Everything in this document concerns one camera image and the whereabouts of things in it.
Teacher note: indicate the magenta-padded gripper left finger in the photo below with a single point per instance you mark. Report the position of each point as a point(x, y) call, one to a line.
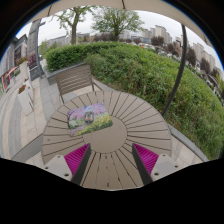
point(60, 166)

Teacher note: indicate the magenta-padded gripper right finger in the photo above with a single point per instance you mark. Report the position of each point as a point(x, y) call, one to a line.
point(163, 166)

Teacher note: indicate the flower print mouse pad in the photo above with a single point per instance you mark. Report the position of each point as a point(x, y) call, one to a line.
point(101, 121)

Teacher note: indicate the white flower planter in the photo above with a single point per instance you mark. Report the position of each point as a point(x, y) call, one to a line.
point(25, 101)
point(23, 71)

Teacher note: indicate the brown slatted chair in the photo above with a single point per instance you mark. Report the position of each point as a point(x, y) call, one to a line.
point(73, 80)

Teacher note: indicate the green hedge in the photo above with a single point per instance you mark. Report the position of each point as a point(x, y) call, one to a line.
point(153, 76)

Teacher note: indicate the dark curved umbrella pole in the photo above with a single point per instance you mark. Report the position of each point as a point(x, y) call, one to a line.
point(180, 70)

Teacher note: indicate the grey sign pillar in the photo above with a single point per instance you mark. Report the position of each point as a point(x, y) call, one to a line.
point(34, 53)

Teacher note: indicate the distant apartment buildings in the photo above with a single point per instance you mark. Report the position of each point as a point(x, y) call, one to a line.
point(160, 31)

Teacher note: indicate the thin-crowned tree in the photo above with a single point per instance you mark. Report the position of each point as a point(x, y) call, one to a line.
point(74, 31)

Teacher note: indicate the round-crowned tree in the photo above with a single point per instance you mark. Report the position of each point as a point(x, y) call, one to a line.
point(116, 20)

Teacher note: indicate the beige umbrella canopy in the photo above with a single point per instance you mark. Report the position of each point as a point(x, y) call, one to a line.
point(133, 4)

